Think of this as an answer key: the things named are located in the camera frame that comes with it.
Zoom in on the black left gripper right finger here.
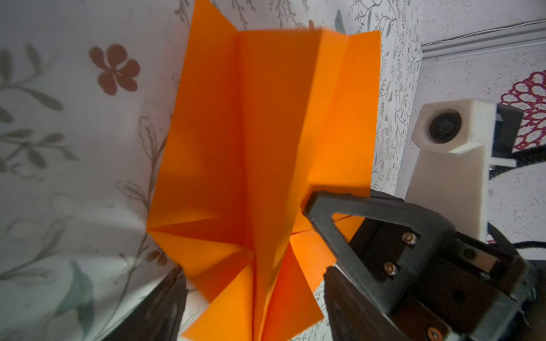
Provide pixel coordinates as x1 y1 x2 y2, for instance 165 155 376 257
324 267 408 341

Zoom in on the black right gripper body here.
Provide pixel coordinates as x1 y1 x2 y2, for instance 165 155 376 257
349 217 538 341

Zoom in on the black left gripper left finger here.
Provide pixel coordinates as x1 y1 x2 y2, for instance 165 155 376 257
105 267 188 341

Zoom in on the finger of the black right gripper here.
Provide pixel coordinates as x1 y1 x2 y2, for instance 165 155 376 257
304 191 455 313

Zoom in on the orange square paper sheet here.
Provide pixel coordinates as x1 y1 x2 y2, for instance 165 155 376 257
147 1 382 340

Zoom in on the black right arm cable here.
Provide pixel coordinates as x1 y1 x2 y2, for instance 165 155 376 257
485 221 546 261

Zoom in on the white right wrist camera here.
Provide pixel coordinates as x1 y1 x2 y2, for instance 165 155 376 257
405 99 523 242

